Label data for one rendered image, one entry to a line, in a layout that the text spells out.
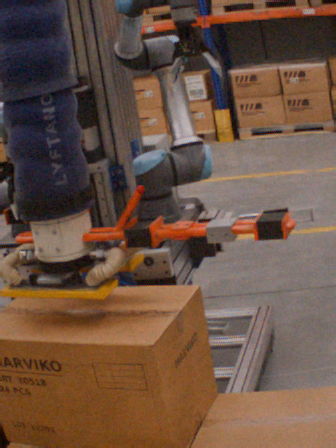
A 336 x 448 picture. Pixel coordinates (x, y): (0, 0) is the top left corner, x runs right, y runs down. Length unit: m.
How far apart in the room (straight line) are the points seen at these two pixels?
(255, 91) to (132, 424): 7.31
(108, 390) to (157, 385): 0.15
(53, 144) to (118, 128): 0.77
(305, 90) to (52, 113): 7.22
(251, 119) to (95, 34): 6.57
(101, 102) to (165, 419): 1.22
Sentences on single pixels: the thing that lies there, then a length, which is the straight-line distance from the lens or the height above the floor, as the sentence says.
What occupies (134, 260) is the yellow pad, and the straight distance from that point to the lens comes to 2.22.
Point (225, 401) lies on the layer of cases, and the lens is 2.43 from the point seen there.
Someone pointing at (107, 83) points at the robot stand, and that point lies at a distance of 2.75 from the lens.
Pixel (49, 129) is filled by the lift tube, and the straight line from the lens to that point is 2.03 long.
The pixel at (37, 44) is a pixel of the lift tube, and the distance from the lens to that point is 1.99.
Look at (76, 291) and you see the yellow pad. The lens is 2.06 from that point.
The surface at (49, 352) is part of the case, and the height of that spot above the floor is 0.91.
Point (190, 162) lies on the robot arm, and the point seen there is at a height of 1.22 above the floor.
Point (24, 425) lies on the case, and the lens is 2.35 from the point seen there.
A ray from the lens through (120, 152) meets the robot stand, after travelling 2.78.
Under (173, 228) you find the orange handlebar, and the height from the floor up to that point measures 1.19.
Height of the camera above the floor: 1.77
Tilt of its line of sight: 16 degrees down
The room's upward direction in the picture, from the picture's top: 10 degrees counter-clockwise
